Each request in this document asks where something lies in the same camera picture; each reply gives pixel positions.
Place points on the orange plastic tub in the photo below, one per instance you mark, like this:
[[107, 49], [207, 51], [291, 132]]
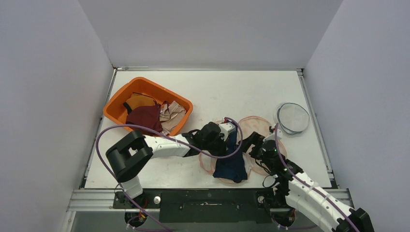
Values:
[[116, 112]]

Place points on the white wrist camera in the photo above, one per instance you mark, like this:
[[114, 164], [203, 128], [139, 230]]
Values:
[[276, 134], [226, 129]]

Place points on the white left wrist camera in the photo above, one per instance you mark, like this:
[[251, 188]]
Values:
[[226, 129]]

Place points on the floral padded bra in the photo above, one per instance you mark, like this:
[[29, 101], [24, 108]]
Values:
[[248, 125]]

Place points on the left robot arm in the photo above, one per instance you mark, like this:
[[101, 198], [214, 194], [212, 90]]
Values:
[[130, 154]]

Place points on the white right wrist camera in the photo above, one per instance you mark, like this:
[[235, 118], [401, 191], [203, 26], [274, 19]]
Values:
[[276, 134]]

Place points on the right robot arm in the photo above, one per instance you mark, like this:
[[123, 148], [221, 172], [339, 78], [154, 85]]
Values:
[[297, 190]]

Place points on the beige crumpled garment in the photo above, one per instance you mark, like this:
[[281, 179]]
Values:
[[170, 116]]

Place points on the navy blue bra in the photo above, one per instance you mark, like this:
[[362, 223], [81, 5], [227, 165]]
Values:
[[233, 167]]

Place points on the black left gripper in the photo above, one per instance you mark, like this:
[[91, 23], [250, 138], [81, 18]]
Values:
[[222, 151]]

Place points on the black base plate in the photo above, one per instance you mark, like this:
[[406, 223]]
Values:
[[212, 205]]

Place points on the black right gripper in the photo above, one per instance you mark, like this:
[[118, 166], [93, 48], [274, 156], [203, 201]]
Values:
[[254, 146]]

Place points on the dark red bra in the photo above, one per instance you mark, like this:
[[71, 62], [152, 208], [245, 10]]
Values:
[[146, 116]]

